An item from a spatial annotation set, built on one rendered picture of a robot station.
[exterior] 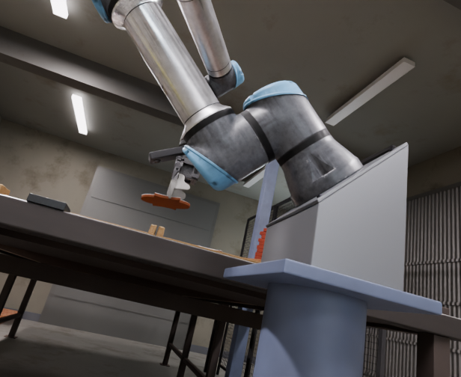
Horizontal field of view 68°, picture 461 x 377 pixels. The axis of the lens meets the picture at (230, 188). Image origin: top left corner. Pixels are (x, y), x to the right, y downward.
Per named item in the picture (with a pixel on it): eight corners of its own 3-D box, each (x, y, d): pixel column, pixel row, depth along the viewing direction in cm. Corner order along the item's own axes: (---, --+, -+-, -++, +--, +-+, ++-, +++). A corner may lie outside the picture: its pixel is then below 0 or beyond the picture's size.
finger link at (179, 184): (188, 197, 96) (193, 175, 102) (167, 190, 95) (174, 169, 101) (185, 203, 98) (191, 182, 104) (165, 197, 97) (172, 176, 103)
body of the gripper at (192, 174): (197, 180, 102) (207, 145, 107) (170, 171, 101) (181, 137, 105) (194, 187, 109) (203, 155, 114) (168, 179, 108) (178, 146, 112)
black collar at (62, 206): (63, 210, 73) (66, 203, 74) (25, 200, 71) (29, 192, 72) (67, 217, 80) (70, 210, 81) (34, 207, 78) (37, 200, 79)
